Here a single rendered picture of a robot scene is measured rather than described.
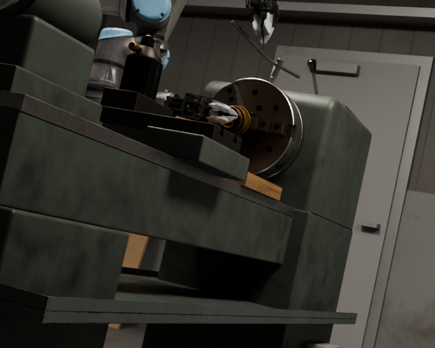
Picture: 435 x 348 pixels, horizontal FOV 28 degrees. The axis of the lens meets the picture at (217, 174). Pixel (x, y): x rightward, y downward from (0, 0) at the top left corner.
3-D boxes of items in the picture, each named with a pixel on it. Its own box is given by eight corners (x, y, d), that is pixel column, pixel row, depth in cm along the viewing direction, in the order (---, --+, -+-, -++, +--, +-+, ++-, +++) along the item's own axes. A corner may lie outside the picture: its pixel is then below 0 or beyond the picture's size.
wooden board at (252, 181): (173, 180, 271) (176, 168, 272) (279, 201, 257) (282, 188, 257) (129, 163, 244) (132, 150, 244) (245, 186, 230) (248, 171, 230)
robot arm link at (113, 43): (88, 60, 319) (97, 25, 320) (121, 70, 325) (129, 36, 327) (100, 57, 308) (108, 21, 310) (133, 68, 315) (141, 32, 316)
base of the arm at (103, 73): (74, 81, 313) (81, 55, 314) (99, 92, 326) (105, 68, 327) (106, 85, 305) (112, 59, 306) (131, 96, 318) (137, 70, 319)
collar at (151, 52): (137, 61, 226) (140, 50, 227) (163, 65, 223) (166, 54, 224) (123, 53, 219) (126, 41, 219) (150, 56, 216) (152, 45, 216)
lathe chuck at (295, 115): (195, 159, 285) (233, 72, 285) (277, 194, 272) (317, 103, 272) (184, 154, 277) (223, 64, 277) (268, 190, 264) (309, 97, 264)
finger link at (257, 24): (248, 40, 257) (248, 10, 258) (255, 45, 262) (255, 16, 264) (258, 39, 255) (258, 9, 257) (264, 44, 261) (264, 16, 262)
